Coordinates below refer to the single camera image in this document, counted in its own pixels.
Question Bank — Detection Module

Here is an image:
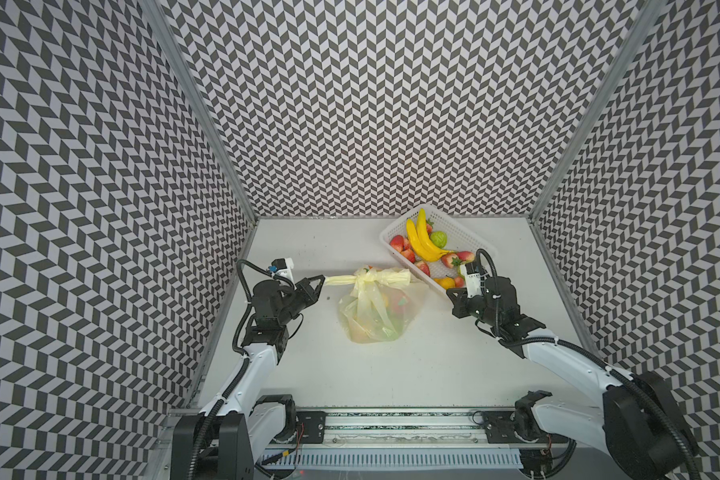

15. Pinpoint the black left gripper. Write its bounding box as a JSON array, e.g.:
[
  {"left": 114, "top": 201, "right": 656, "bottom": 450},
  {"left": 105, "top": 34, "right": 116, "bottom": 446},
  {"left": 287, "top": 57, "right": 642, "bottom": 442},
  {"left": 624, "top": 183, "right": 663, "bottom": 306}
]
[{"left": 275, "top": 274, "right": 325, "bottom": 325}]

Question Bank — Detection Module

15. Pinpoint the yellow plastic bag orange print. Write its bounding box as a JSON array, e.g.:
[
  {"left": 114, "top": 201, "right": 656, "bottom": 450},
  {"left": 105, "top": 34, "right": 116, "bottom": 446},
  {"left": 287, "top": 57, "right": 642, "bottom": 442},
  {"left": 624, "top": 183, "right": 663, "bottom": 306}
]
[{"left": 324, "top": 266, "right": 430, "bottom": 344}]

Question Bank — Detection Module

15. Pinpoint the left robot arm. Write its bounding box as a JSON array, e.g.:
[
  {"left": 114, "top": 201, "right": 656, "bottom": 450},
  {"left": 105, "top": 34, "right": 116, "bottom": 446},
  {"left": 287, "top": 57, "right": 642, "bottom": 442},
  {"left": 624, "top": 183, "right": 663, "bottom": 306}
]
[{"left": 169, "top": 258, "right": 326, "bottom": 479}]

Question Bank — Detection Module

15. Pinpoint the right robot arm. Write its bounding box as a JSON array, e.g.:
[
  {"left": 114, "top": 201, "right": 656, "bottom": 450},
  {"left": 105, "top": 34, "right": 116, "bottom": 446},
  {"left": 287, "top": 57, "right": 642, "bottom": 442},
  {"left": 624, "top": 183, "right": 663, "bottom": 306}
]
[{"left": 446, "top": 249, "right": 700, "bottom": 479}]

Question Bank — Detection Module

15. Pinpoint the yellow orange fruit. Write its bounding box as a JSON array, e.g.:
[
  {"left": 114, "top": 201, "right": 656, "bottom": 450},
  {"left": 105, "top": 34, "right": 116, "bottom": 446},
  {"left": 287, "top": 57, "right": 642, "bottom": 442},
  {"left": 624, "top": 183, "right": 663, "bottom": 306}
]
[{"left": 434, "top": 277, "right": 456, "bottom": 290}]

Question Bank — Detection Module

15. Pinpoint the red strawberry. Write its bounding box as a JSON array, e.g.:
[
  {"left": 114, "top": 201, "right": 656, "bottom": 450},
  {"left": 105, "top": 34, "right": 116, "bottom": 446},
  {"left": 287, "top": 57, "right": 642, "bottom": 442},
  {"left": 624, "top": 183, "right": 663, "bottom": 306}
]
[{"left": 440, "top": 252, "right": 461, "bottom": 269}]

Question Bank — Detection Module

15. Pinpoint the white plastic fruit basket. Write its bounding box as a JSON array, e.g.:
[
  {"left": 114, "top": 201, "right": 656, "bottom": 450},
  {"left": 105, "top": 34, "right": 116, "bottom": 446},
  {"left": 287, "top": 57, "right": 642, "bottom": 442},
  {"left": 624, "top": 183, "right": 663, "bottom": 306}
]
[{"left": 378, "top": 204, "right": 498, "bottom": 298}]

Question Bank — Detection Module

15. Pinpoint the yellow banana bunch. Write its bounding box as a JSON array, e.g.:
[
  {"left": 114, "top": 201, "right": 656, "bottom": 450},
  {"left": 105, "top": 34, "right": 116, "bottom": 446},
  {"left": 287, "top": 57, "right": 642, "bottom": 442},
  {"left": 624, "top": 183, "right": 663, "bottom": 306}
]
[{"left": 405, "top": 209, "right": 451, "bottom": 262}]

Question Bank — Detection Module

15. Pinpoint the green apple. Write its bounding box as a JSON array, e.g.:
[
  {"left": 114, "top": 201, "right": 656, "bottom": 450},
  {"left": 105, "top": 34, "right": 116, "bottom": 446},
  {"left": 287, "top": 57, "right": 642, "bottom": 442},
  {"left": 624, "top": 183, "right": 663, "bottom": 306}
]
[{"left": 429, "top": 231, "right": 448, "bottom": 249}]

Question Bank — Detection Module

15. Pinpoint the red apple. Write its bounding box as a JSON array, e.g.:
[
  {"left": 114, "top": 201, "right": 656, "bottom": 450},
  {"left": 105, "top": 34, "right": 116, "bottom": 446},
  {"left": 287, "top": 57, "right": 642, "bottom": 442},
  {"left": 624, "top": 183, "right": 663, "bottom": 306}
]
[{"left": 389, "top": 235, "right": 410, "bottom": 253}]

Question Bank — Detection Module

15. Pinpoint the white vent strip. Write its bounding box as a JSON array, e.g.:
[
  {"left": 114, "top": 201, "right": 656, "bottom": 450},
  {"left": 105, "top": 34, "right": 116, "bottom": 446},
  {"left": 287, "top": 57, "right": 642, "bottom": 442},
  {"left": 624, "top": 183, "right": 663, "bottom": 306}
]
[{"left": 260, "top": 448, "right": 523, "bottom": 471}]

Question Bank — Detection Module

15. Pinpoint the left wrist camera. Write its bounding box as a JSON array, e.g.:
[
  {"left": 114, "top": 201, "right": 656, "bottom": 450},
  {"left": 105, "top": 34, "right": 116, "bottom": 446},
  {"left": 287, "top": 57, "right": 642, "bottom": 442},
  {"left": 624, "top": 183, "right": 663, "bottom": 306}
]
[{"left": 269, "top": 257, "right": 294, "bottom": 283}]

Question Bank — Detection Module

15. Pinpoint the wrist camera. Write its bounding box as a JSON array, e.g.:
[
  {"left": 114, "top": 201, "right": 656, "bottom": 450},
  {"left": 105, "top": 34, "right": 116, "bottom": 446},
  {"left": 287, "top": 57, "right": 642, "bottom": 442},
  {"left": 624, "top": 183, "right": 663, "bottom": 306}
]
[
  {"left": 459, "top": 262, "right": 484, "bottom": 298},
  {"left": 269, "top": 257, "right": 294, "bottom": 283}
]

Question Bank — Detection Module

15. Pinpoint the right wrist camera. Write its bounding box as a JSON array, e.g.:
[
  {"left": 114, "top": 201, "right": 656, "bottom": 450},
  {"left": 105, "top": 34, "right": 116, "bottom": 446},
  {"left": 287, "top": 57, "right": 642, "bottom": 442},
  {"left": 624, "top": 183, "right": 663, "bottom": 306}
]
[{"left": 459, "top": 262, "right": 484, "bottom": 298}]

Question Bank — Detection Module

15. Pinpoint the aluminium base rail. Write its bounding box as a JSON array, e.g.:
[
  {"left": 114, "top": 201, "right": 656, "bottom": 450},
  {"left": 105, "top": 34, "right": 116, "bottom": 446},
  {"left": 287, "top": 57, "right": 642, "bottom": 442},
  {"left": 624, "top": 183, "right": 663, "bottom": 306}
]
[{"left": 167, "top": 406, "right": 655, "bottom": 451}]

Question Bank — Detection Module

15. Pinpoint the aluminium left corner post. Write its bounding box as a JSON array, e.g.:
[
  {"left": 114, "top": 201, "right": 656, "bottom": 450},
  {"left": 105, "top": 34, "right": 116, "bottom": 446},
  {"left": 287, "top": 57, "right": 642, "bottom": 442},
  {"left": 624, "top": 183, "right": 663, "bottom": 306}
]
[{"left": 140, "top": 0, "right": 258, "bottom": 224}]

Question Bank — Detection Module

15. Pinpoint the aluminium corner post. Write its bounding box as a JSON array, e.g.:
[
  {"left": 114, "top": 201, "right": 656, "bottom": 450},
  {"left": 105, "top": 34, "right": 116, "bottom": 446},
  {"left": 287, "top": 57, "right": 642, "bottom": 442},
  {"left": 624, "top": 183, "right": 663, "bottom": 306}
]
[
  {"left": 140, "top": 0, "right": 258, "bottom": 224},
  {"left": 528, "top": 1, "right": 667, "bottom": 225}
]

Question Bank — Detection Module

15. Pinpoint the aluminium right corner post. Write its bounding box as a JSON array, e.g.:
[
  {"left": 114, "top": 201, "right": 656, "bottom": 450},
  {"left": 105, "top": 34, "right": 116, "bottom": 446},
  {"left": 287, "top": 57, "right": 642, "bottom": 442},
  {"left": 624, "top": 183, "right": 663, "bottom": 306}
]
[{"left": 528, "top": 1, "right": 667, "bottom": 225}]

